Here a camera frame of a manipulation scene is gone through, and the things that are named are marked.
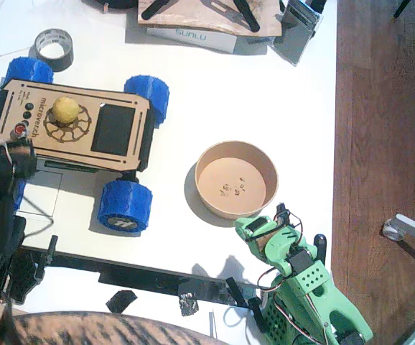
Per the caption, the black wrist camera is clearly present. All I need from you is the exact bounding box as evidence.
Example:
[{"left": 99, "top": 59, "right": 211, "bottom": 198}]
[{"left": 274, "top": 203, "right": 297, "bottom": 227}]

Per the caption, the blue rover wheel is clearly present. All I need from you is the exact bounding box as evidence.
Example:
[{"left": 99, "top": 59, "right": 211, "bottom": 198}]
[
  {"left": 123, "top": 74, "right": 171, "bottom": 127},
  {"left": 96, "top": 179, "right": 154, "bottom": 233},
  {"left": 4, "top": 57, "right": 55, "bottom": 86}
]

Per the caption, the wooden microrover chassis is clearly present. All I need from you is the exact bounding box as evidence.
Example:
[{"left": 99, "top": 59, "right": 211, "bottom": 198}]
[{"left": 0, "top": 78, "right": 157, "bottom": 173}]

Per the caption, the black tape piece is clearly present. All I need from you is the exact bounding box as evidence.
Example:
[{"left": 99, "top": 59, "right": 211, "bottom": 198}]
[{"left": 106, "top": 289, "right": 139, "bottom": 314}]

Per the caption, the grey metal leg with caster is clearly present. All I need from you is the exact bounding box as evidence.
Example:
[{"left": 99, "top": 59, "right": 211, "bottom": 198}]
[{"left": 382, "top": 213, "right": 415, "bottom": 252}]

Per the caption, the white paper sheet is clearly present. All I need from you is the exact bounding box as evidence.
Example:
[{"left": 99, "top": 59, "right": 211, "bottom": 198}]
[{"left": 0, "top": 0, "right": 50, "bottom": 58}]

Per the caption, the yellow lemon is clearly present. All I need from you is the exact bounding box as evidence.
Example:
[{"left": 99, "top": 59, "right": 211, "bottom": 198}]
[{"left": 52, "top": 95, "right": 80, "bottom": 124}]

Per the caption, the brown paper bowl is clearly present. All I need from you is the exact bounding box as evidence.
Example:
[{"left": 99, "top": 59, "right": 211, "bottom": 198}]
[{"left": 194, "top": 141, "right": 279, "bottom": 220}]

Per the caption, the brown wooden board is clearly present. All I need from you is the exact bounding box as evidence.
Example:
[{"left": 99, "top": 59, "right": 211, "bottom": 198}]
[{"left": 137, "top": 0, "right": 284, "bottom": 38}]

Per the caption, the crumpled dark foil piece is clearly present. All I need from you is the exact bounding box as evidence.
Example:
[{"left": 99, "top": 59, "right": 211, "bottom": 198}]
[{"left": 177, "top": 293, "right": 200, "bottom": 317}]

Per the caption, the black chair leg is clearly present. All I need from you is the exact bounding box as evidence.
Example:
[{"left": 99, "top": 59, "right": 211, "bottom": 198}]
[{"left": 393, "top": 0, "right": 412, "bottom": 19}]

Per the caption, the black clamp handle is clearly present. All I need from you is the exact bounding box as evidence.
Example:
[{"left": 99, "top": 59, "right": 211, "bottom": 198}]
[{"left": 313, "top": 233, "right": 327, "bottom": 262}]

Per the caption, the black stand leg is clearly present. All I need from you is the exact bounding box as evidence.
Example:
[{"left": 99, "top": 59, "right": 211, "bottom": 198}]
[
  {"left": 141, "top": 0, "right": 175, "bottom": 21},
  {"left": 233, "top": 0, "right": 262, "bottom": 33}
]

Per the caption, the white SUNLU box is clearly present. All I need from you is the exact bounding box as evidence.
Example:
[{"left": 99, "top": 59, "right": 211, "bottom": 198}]
[{"left": 146, "top": 25, "right": 238, "bottom": 55}]

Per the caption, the brown striped furry cover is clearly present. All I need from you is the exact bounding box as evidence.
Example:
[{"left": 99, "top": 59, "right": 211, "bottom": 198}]
[{"left": 0, "top": 310, "right": 226, "bottom": 345}]

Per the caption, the grey duct tape roll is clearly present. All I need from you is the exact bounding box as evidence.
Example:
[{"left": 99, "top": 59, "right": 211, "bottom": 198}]
[{"left": 34, "top": 28, "right": 75, "bottom": 71}]

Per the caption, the black table clamp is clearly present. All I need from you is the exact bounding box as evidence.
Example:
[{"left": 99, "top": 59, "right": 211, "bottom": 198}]
[
  {"left": 225, "top": 276, "right": 246, "bottom": 306},
  {"left": 248, "top": 296, "right": 269, "bottom": 334},
  {"left": 37, "top": 234, "right": 60, "bottom": 280}
]

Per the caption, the black round object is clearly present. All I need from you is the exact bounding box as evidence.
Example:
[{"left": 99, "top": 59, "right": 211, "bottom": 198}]
[{"left": 80, "top": 0, "right": 139, "bottom": 11}]

